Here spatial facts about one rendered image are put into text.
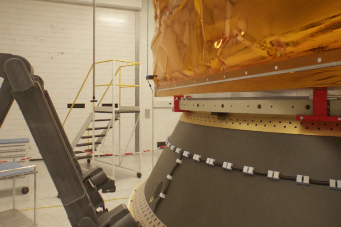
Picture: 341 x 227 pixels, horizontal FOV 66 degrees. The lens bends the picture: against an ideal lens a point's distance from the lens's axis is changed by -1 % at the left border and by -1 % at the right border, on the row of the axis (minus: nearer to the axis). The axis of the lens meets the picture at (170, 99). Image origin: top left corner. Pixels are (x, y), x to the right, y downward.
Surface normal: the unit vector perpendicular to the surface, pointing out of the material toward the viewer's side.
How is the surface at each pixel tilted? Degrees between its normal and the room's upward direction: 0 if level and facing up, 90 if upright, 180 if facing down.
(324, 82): 90
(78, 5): 90
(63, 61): 90
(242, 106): 90
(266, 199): 62
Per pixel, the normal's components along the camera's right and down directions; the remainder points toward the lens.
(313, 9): -0.95, 0.01
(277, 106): -0.65, 0.00
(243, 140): -0.66, -0.47
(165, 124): 0.33, 0.00
